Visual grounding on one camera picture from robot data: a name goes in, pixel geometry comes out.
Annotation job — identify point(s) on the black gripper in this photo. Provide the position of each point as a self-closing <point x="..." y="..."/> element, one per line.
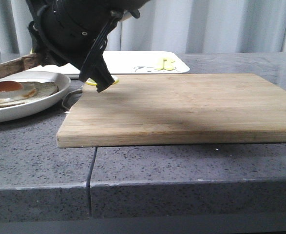
<point x="75" y="32"/>

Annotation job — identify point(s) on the fried egg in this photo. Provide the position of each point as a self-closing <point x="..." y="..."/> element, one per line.
<point x="13" y="91"/>

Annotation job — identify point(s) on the white round plate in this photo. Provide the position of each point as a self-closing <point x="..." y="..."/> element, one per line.
<point x="23" y="110"/>

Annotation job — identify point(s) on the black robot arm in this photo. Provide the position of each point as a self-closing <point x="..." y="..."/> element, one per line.
<point x="76" y="31"/>

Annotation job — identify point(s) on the white bear tray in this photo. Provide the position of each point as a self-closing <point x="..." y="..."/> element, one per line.
<point x="141" y="62"/>

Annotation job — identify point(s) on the lemon slice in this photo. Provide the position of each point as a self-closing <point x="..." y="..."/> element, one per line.
<point x="93" y="83"/>

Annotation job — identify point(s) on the yellow-green plastic fork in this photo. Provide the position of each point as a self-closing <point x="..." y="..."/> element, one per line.
<point x="160" y="64"/>

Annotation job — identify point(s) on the yellow-green plastic spoon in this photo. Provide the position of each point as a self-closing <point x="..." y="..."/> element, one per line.
<point x="168" y="64"/>

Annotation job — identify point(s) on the grey curtain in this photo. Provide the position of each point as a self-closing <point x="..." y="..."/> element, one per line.
<point x="204" y="26"/>

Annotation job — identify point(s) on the wooden cutting board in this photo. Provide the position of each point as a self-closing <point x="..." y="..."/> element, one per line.
<point x="177" y="109"/>

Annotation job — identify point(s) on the metal cutting board handle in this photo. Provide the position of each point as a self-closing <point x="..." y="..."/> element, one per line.
<point x="66" y="100"/>

